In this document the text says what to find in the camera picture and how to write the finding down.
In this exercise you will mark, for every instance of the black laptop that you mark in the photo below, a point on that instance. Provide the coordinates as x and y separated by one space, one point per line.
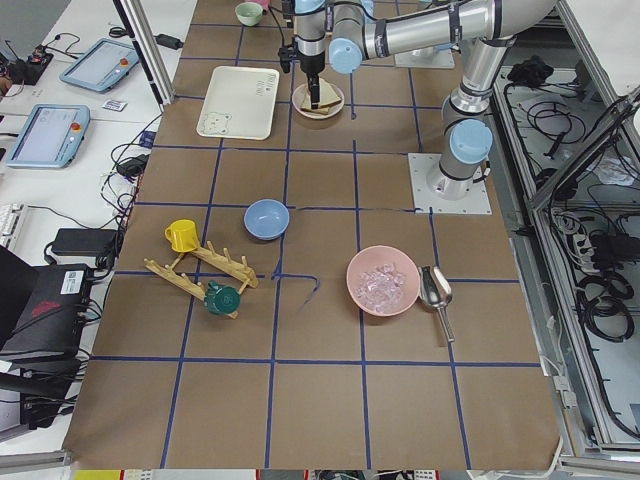
42 318

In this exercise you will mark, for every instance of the black power adapter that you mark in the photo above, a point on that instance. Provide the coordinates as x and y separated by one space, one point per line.
83 242

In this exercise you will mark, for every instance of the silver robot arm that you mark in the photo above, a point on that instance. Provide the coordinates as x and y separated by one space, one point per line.
344 34
313 20

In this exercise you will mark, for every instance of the bread slice under egg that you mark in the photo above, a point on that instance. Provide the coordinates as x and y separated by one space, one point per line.
322 113

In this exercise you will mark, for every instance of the blue bowl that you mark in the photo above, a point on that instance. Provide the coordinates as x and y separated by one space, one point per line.
266 219

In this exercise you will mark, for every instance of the blue teach pendant near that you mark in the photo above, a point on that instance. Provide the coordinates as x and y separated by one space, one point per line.
50 137

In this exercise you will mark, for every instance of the metal scoop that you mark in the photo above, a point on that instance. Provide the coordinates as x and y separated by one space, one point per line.
436 294

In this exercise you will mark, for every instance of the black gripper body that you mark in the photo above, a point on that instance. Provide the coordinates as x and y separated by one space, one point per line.
311 64

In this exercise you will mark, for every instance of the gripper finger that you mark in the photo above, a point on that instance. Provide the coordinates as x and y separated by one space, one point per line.
313 86

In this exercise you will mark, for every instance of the aluminium frame post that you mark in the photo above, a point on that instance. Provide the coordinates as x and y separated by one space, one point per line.
136 24

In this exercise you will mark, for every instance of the blue teach pendant far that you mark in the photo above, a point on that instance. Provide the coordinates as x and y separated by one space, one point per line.
102 66

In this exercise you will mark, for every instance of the cream round plate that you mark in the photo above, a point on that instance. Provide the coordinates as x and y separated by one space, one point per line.
297 97

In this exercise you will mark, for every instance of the yellow cup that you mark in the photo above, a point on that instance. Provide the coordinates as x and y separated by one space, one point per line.
182 235

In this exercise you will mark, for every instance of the pink bowl with ice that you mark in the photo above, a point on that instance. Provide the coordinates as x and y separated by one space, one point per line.
383 280

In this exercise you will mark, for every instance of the cream bear tray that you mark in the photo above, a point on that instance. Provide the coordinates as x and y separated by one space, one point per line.
239 103

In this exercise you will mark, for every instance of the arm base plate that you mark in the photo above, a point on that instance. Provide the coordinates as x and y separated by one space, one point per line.
426 58
433 192

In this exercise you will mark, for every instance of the blue teach pendant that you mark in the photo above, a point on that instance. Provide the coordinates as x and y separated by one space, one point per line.
102 66
50 137

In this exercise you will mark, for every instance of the bread slice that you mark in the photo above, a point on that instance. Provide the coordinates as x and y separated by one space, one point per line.
322 113
328 95

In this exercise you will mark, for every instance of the dark green cup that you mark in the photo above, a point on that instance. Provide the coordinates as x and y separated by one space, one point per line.
221 299

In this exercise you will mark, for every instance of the pink cloth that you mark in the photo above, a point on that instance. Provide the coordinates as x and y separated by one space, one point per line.
265 4

